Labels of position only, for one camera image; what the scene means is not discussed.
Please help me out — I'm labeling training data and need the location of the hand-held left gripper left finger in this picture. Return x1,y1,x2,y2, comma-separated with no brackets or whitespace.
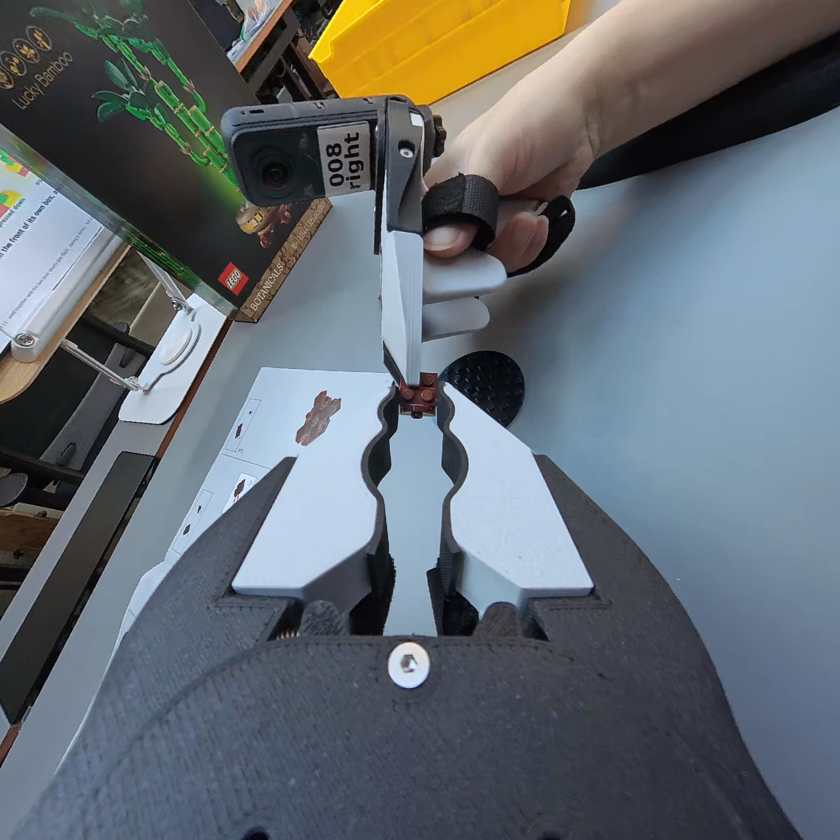
231,386,399,621

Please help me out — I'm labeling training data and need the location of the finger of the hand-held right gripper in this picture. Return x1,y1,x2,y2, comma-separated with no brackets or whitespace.
379,230,426,388

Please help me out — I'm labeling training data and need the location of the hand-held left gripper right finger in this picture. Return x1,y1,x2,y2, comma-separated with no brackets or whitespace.
433,385,595,621

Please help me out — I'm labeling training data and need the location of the brown bracket brick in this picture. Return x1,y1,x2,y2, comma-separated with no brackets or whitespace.
399,371,439,421

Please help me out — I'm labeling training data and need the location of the black round studded plate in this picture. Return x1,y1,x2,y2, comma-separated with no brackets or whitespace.
441,351,527,427

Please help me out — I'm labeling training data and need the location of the person's right forearm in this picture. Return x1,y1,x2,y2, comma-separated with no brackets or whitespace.
587,0,840,173

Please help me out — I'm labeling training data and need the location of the grey desk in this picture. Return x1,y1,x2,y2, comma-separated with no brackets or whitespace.
0,85,840,840

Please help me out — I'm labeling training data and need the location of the person's right hand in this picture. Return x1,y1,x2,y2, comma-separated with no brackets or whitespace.
420,85,605,271

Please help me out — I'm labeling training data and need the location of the white instruction booklet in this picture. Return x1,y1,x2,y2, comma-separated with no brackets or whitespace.
125,366,403,631

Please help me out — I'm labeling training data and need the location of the yellow plastic bin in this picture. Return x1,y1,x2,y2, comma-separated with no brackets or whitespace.
308,0,571,106

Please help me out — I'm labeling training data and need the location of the white stand base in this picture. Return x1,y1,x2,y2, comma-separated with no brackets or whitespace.
118,289,234,426

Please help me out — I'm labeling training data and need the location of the black rectangular panel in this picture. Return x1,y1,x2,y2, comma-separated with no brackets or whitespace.
0,451,160,726

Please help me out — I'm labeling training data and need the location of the black office chair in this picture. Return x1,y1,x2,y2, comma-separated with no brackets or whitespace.
0,315,155,506

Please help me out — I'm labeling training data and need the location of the thin metal rod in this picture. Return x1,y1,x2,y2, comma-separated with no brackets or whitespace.
62,340,144,393

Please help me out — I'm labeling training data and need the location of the dark bamboo building set box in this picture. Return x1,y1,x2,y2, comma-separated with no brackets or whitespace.
0,0,334,324

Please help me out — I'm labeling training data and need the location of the light wooden board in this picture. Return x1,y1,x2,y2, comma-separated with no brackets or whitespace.
0,243,132,404

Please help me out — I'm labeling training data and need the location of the clear stand instruction sheet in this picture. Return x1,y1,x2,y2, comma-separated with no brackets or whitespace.
0,125,238,363

